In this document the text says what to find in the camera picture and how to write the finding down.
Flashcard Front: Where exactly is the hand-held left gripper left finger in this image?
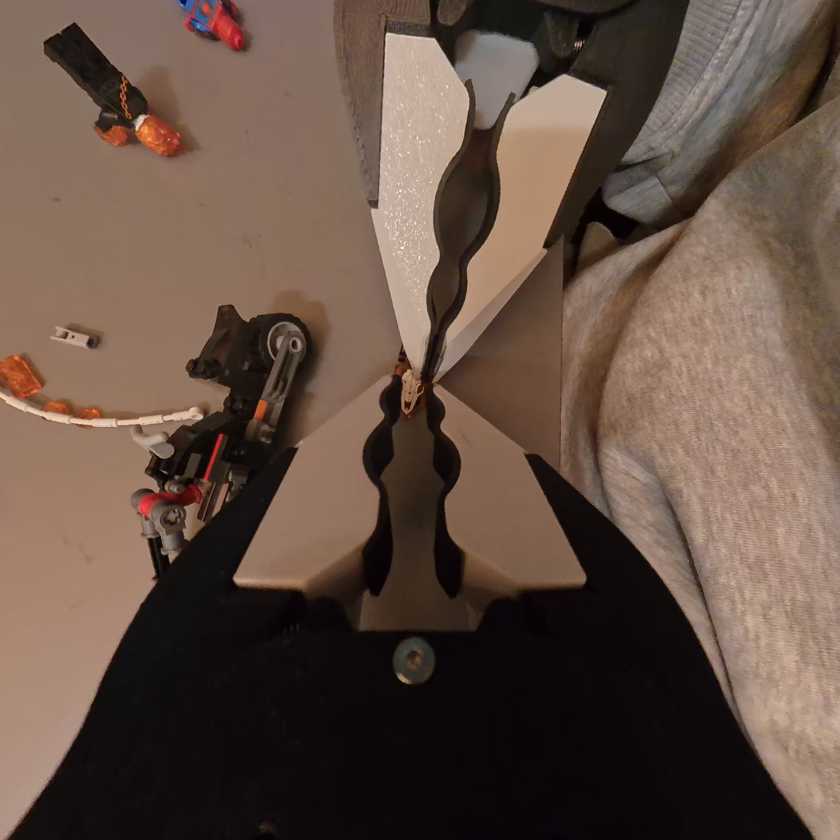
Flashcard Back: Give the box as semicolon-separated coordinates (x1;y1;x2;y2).
233;375;401;631

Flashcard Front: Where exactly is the orange rectangular lego tile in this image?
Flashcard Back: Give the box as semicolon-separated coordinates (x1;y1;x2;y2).
0;354;44;400

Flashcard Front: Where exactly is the blue red lego figure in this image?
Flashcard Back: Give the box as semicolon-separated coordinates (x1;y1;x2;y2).
176;0;249;53

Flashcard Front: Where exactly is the person's right forearm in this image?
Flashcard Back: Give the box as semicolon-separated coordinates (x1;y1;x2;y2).
600;0;840;224

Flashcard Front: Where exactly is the small black lego assembly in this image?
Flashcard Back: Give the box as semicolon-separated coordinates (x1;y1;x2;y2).
394;357;434;418

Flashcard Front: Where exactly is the black flaming lego minifigure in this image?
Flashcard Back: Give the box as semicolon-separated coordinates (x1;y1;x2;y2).
42;23;182;159

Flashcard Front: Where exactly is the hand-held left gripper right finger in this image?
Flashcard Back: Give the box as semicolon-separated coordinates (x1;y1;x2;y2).
428;384;588;631

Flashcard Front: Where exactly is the white lego chain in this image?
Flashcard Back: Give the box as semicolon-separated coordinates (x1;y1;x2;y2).
0;387;203;431

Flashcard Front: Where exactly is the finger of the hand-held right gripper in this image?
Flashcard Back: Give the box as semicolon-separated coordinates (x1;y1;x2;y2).
423;73;609;379
369;33;475;370

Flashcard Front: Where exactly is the black lego motorcycle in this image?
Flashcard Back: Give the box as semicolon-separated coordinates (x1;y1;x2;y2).
130;305;313;580

